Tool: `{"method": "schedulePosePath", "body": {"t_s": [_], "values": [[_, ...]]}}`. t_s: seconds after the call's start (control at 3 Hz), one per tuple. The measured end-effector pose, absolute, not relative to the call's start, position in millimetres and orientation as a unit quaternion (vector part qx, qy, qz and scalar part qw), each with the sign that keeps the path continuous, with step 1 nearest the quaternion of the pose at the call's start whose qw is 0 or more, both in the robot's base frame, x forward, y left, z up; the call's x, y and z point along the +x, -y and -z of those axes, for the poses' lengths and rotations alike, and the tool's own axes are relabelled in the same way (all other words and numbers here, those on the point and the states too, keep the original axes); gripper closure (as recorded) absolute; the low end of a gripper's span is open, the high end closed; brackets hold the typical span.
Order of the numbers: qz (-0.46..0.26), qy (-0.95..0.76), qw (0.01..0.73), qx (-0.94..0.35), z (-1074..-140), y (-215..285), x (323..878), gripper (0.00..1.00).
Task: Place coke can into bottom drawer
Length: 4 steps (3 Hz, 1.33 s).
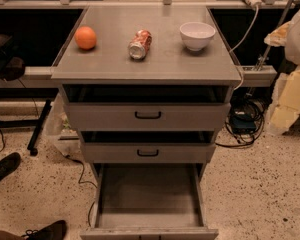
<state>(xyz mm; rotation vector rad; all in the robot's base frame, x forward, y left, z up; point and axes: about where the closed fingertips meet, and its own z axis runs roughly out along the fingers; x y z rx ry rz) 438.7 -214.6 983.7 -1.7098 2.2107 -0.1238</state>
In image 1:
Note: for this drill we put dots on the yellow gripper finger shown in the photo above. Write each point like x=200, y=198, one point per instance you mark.
x=278, y=37
x=284, y=110

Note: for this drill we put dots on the red coke can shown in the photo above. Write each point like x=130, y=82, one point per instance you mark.
x=140, y=45

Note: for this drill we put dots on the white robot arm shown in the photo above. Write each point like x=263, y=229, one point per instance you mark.
x=292, y=47

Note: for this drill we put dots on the grey drawer cabinet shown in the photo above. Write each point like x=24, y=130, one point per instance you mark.
x=168, y=61

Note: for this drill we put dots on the bottom grey drawer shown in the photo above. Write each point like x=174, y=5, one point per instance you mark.
x=148, y=202

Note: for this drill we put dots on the top grey drawer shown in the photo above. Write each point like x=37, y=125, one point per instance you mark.
x=146, y=107

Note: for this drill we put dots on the white bowl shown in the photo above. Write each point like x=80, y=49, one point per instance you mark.
x=196, y=35

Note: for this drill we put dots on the orange fruit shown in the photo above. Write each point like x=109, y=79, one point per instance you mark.
x=85, y=38

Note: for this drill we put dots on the clear plastic bag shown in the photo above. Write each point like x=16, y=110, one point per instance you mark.
x=58, y=131

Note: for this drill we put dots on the black shoe lower left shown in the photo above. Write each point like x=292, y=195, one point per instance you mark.
x=54, y=231

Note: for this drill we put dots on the black shoe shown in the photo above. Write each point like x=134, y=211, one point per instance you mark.
x=54, y=231
x=9, y=164

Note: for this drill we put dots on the black table leg stand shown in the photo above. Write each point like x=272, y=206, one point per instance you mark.
x=37, y=124

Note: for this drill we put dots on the black shoe upper left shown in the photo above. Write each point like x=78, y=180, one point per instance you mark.
x=9, y=164

